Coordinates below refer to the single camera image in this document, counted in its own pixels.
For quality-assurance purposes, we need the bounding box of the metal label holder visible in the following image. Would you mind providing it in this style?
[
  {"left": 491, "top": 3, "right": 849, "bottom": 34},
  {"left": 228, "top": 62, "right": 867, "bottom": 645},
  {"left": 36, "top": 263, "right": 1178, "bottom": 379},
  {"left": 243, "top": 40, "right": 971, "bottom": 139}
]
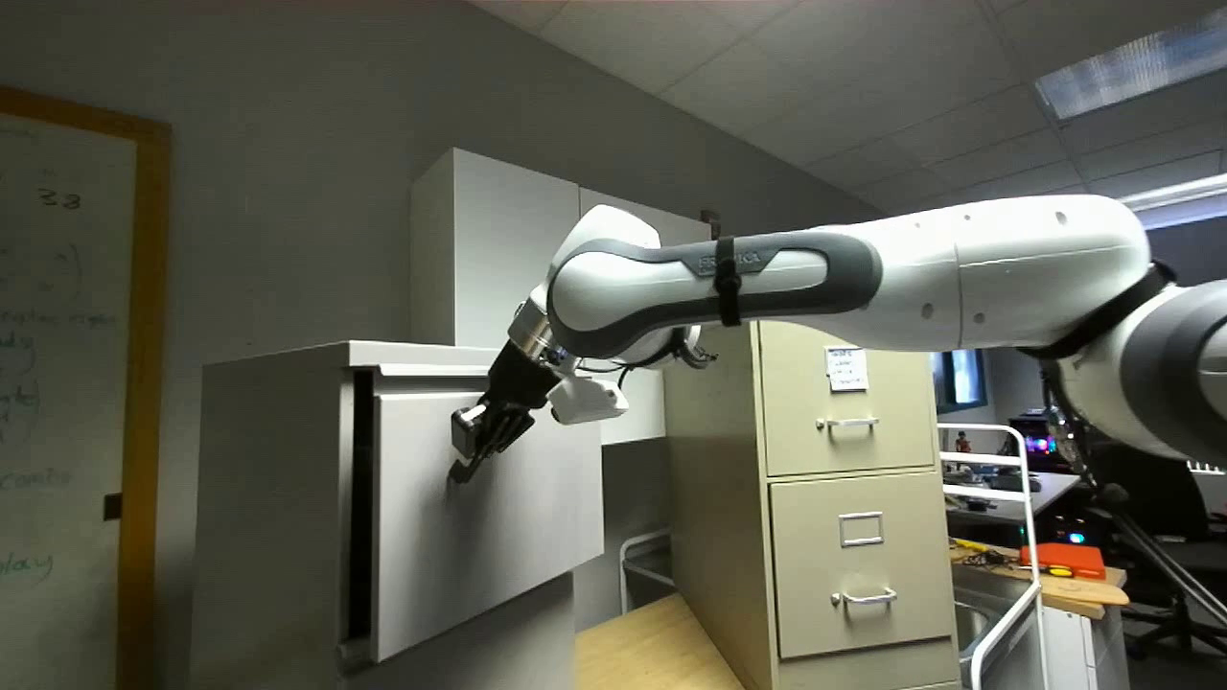
[{"left": 837, "top": 508, "right": 891, "bottom": 553}]

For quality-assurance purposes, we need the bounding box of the grey file cabinet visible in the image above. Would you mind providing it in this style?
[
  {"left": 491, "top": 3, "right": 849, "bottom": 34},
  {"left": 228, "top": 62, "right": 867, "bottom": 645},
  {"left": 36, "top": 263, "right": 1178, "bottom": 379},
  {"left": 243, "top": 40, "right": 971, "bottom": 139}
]
[{"left": 183, "top": 334, "right": 588, "bottom": 690}]

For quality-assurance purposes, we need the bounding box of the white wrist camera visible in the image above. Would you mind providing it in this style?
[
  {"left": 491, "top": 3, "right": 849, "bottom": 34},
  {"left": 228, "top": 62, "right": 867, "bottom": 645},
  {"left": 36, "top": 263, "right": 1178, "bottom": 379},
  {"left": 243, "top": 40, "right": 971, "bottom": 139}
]
[{"left": 550, "top": 371, "right": 634, "bottom": 431}]

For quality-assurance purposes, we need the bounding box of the white handwritten note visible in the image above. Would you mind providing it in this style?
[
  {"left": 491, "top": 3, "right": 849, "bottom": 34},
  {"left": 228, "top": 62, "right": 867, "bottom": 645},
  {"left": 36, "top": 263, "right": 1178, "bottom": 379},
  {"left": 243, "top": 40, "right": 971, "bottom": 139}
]
[{"left": 821, "top": 341, "right": 873, "bottom": 401}]

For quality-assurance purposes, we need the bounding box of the wood framed whiteboard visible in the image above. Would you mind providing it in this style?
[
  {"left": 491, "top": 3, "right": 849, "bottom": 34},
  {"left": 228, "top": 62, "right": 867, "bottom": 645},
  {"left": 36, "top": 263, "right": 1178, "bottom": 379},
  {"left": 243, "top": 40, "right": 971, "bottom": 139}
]
[{"left": 0, "top": 80, "right": 176, "bottom": 690}]

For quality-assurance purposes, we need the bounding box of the beige drawer with label holder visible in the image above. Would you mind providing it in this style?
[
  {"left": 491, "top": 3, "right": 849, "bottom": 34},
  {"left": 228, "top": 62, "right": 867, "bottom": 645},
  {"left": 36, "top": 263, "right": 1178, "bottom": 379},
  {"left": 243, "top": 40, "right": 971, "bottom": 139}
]
[{"left": 767, "top": 464, "right": 959, "bottom": 663}]

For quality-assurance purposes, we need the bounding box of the metal drawer handle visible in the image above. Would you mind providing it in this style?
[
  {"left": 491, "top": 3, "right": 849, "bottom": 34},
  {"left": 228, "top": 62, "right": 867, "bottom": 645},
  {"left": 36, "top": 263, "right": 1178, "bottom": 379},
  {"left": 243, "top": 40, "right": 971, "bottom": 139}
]
[
  {"left": 813, "top": 410, "right": 883, "bottom": 449},
  {"left": 827, "top": 582, "right": 900, "bottom": 624}
]

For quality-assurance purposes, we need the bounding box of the beige file cabinet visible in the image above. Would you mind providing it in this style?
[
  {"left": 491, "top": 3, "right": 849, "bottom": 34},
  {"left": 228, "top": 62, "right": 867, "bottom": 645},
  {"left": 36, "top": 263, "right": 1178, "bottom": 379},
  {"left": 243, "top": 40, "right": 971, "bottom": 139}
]
[{"left": 661, "top": 314, "right": 966, "bottom": 690}]

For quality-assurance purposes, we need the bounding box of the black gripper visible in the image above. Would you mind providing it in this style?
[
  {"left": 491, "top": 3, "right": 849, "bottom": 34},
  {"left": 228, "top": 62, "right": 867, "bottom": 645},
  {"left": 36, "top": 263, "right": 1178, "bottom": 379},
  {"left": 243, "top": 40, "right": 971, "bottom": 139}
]
[{"left": 444, "top": 334, "right": 568, "bottom": 489}]

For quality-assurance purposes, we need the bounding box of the white metal tube frame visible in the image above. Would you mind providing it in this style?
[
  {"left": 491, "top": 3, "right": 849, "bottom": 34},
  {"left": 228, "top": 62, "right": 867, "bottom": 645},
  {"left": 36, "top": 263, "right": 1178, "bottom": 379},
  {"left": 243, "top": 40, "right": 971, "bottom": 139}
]
[{"left": 936, "top": 420, "right": 1047, "bottom": 690}]

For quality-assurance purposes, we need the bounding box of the beige drawer with note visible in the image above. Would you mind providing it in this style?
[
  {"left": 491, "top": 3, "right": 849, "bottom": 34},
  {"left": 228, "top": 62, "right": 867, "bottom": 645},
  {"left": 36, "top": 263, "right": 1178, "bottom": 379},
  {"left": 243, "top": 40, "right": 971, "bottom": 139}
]
[{"left": 753, "top": 320, "right": 942, "bottom": 481}]

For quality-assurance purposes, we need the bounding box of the orange tool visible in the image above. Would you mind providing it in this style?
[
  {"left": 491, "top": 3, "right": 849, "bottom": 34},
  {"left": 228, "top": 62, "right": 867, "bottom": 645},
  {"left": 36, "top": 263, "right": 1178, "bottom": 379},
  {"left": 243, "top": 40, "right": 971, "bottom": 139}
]
[{"left": 1015, "top": 541, "right": 1111, "bottom": 582}]

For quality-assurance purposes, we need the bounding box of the ceiling light panel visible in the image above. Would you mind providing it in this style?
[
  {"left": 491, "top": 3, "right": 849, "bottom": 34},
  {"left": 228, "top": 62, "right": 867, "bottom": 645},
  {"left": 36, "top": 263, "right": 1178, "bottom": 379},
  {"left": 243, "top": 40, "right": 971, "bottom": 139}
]
[{"left": 1033, "top": 8, "right": 1227, "bottom": 127}]

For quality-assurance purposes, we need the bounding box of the grey file cabinet drawer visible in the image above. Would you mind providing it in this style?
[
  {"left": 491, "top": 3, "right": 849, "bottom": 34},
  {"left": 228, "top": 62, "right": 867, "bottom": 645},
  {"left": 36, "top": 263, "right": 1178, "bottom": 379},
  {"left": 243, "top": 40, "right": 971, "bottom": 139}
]
[{"left": 339, "top": 356, "right": 608, "bottom": 670}]

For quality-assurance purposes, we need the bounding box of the wooden workbench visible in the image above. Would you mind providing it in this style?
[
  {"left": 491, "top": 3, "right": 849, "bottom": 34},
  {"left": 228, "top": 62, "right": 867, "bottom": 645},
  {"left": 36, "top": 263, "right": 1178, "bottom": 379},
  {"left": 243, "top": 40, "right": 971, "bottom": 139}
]
[{"left": 948, "top": 532, "right": 1136, "bottom": 624}]

